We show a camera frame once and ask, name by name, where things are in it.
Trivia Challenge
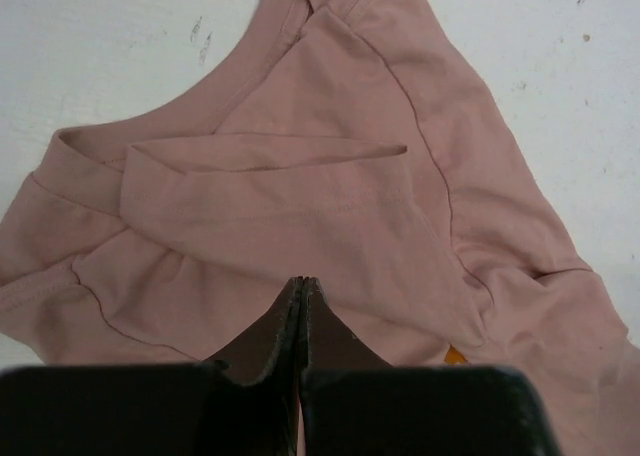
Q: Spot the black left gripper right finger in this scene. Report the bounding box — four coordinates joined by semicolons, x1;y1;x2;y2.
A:
299;278;548;455

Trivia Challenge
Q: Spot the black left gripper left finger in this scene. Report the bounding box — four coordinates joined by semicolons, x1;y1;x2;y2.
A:
1;278;302;455

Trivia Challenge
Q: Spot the dusty pink printed t-shirt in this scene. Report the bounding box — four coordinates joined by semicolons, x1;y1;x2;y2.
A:
1;0;639;455

